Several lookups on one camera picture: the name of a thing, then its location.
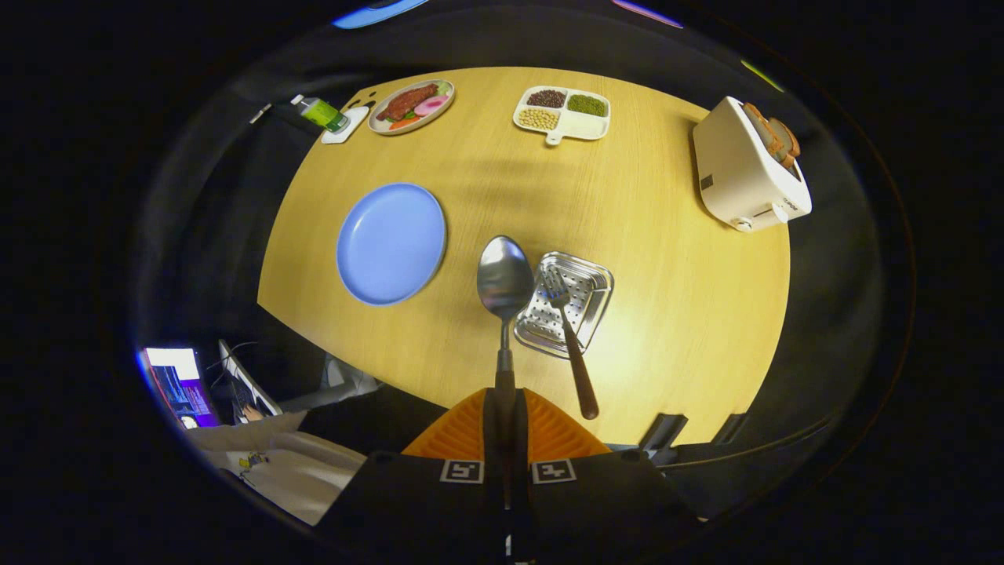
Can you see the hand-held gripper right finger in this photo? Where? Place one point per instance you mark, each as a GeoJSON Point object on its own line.
{"type": "Point", "coordinates": [521, 424]}

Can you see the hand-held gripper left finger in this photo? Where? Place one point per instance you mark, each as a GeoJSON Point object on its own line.
{"type": "Point", "coordinates": [491, 424]}

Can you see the black metal bar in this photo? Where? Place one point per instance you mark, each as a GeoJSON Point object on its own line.
{"type": "Point", "coordinates": [729, 428]}
{"type": "Point", "coordinates": [663, 431]}

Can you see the perforated metal drain tray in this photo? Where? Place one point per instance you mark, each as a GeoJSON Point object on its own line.
{"type": "Point", "coordinates": [592, 298]}

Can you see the person's white shirt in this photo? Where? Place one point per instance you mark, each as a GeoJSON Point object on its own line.
{"type": "Point", "coordinates": [290, 471]}

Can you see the blue round plate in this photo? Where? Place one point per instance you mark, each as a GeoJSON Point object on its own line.
{"type": "Point", "coordinates": [391, 243]}

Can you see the white keyboard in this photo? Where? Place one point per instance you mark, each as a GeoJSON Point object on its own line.
{"type": "Point", "coordinates": [249, 380]}

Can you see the white divided dish with beans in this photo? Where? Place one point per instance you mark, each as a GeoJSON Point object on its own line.
{"type": "Point", "coordinates": [584, 125]}

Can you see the computer monitor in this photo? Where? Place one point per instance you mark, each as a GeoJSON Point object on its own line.
{"type": "Point", "coordinates": [179, 384]}

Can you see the white toaster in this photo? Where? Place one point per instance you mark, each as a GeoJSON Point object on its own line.
{"type": "Point", "coordinates": [737, 180]}

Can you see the white square coaster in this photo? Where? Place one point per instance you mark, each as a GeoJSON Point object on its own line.
{"type": "Point", "coordinates": [354, 125]}

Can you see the oval plate with food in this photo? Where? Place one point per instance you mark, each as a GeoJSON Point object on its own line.
{"type": "Point", "coordinates": [408, 103]}

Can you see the green plastic bottle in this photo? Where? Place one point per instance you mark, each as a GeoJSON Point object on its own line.
{"type": "Point", "coordinates": [321, 114]}

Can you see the toasted bread slice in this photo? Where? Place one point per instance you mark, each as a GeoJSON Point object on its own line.
{"type": "Point", "coordinates": [787, 141]}
{"type": "Point", "coordinates": [761, 129]}

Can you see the white clip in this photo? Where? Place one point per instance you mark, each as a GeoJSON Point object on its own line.
{"type": "Point", "coordinates": [260, 114]}

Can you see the white metal frame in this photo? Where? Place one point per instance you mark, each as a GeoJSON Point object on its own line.
{"type": "Point", "coordinates": [345, 380]}

